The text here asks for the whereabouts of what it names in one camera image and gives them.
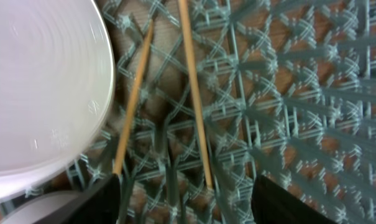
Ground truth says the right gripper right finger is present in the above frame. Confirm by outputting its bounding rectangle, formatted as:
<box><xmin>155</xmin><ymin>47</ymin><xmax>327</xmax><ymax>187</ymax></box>
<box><xmin>251</xmin><ymin>175</ymin><xmax>336</xmax><ymax>224</ymax></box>

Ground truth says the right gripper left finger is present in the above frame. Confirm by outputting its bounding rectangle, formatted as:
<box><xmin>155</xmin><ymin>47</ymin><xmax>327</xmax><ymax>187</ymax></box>
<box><xmin>35</xmin><ymin>174</ymin><xmax>121</xmax><ymax>224</ymax></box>

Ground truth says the grey bowl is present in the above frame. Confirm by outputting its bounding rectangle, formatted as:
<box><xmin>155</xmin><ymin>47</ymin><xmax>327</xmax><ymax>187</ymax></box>
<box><xmin>0</xmin><ymin>191</ymin><xmax>81</xmax><ymax>224</ymax></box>

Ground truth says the large white plate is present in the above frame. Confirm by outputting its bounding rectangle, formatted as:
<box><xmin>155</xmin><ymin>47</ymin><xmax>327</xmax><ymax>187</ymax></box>
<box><xmin>0</xmin><ymin>0</ymin><xmax>116</xmax><ymax>200</ymax></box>

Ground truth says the grey dishwasher rack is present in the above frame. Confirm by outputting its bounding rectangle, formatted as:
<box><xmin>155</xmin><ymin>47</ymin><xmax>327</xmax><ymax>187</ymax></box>
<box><xmin>22</xmin><ymin>0</ymin><xmax>376</xmax><ymax>224</ymax></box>

